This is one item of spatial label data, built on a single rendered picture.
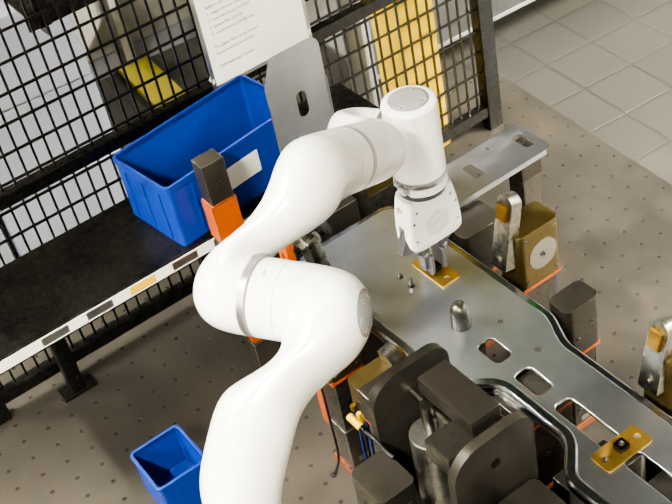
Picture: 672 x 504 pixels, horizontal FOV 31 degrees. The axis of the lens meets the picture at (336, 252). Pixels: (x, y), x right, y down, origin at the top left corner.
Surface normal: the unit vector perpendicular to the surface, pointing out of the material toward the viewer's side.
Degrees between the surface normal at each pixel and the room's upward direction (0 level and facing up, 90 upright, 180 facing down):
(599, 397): 0
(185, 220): 90
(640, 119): 0
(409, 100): 0
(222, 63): 90
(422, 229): 90
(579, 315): 90
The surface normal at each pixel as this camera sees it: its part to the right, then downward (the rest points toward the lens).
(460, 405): -0.17, -0.74
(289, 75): 0.58, 0.46
